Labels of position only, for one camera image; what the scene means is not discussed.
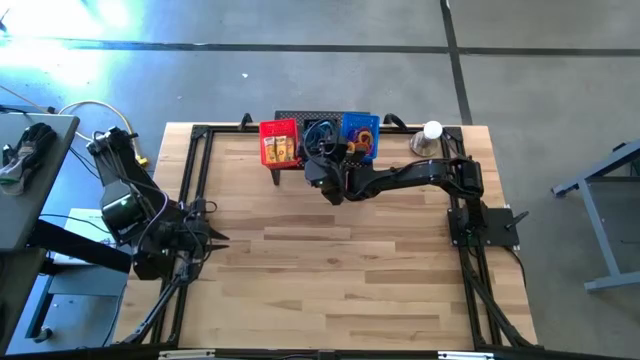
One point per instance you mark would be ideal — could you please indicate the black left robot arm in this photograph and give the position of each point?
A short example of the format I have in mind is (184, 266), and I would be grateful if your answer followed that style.
(125, 200)

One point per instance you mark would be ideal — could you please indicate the grey side table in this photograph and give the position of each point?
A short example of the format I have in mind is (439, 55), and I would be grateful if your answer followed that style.
(30, 215)

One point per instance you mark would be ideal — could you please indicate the grey metal table frame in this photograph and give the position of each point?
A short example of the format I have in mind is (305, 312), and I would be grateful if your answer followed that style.
(596, 235)

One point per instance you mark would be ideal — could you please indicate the black and grey gloves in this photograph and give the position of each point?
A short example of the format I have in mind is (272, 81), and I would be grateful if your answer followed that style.
(30, 145)

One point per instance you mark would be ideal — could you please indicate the small black mesh basket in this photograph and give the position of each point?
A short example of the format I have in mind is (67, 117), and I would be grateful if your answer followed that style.
(306, 125)

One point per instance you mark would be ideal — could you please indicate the black mesh shelf riser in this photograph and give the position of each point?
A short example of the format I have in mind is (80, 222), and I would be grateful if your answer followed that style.
(320, 115)

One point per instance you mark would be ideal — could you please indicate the silver metal bracket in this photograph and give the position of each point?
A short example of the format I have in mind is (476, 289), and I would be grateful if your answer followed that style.
(465, 356)
(185, 354)

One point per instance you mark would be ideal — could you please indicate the red plastic basket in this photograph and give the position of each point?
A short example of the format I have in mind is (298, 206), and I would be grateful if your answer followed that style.
(262, 127)

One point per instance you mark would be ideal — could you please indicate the yellow coil wristband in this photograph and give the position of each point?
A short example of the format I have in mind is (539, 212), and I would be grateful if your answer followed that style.
(351, 147)

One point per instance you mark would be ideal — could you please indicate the blue-grey rubber band loop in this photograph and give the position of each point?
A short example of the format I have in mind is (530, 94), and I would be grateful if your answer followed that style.
(307, 137)

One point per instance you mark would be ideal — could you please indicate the black aluminium table frame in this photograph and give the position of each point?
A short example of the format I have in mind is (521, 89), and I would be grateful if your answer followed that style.
(225, 128)

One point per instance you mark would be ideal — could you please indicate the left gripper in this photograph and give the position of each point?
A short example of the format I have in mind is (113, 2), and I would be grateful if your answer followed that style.
(180, 235)

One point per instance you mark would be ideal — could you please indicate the blue plastic basket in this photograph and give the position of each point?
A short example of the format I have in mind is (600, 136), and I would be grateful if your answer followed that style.
(360, 119)

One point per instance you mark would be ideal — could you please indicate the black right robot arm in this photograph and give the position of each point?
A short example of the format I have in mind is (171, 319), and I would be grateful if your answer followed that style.
(415, 175)

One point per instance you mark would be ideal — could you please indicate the black frame bracket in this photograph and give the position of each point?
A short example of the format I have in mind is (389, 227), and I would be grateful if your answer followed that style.
(245, 121)
(397, 120)

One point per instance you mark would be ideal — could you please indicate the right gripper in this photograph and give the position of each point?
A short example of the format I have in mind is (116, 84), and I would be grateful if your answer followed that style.
(332, 147)

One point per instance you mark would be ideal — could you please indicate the white paper sheet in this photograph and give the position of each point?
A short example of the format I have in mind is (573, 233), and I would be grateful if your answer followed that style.
(85, 217)

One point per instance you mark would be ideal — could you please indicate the grey side table base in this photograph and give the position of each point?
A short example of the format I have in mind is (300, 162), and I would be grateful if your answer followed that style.
(80, 285)

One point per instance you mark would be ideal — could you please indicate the white bulb table lamp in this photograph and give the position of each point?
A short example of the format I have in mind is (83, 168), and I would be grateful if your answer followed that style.
(433, 130)

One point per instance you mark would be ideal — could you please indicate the black side table beam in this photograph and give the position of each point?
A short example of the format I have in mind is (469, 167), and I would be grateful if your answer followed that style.
(85, 247)

